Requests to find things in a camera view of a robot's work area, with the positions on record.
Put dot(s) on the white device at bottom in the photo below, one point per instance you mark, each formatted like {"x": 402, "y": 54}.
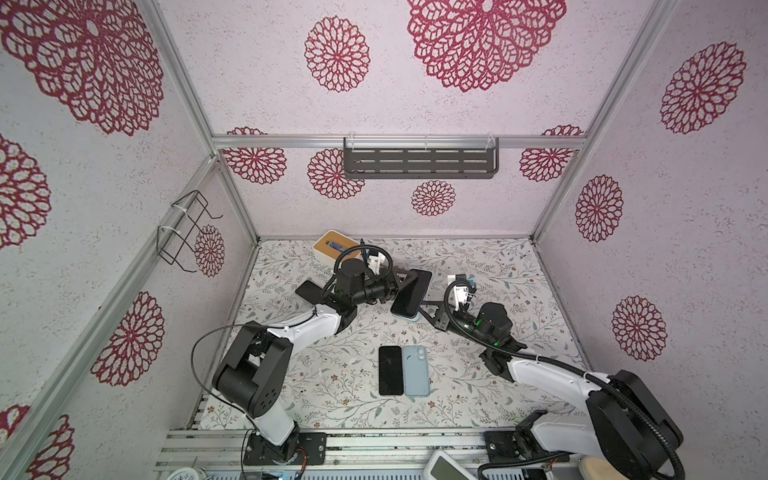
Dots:
{"x": 441, "y": 466}

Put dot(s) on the white round clock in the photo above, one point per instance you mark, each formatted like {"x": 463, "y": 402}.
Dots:
{"x": 184, "y": 473}

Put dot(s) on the grey wall shelf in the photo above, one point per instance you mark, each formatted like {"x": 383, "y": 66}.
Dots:
{"x": 419, "y": 163}

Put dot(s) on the metal base rail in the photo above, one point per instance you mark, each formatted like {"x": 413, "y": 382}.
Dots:
{"x": 344, "y": 449}

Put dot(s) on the black wire rack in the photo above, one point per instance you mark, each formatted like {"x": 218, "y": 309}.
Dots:
{"x": 193, "y": 243}

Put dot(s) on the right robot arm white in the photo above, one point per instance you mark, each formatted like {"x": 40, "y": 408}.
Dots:
{"x": 616, "y": 417}

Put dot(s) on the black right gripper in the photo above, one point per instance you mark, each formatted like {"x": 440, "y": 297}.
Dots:
{"x": 445, "y": 318}

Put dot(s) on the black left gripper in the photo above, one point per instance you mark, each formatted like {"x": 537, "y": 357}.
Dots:
{"x": 393, "y": 284}

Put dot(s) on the white tissue box wooden lid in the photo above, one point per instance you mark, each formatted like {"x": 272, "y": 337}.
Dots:
{"x": 330, "y": 246}

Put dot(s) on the beige sponge block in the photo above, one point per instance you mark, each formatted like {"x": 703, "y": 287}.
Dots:
{"x": 593, "y": 468}

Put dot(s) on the light blue phone case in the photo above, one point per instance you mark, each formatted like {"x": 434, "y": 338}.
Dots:
{"x": 415, "y": 371}

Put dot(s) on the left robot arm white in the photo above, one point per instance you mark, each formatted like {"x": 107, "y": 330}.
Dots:
{"x": 254, "y": 368}

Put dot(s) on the black phone with screen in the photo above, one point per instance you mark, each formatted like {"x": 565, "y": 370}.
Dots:
{"x": 391, "y": 376}

